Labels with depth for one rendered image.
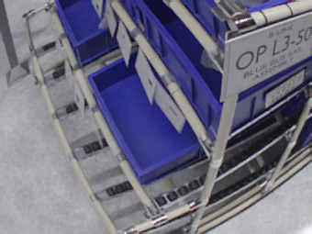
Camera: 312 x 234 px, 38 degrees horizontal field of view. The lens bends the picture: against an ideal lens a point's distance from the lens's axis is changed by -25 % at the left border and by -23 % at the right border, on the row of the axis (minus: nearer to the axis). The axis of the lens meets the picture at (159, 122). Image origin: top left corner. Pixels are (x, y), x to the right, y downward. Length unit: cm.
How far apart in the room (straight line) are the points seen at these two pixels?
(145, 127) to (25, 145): 102
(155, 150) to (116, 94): 22
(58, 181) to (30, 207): 26
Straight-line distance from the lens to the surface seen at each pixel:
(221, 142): 126
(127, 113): 177
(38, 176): 253
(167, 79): 146
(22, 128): 266
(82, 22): 201
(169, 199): 167
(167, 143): 172
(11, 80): 281
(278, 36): 95
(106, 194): 200
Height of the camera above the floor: 231
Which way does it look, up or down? 64 degrees down
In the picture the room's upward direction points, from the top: 1 degrees clockwise
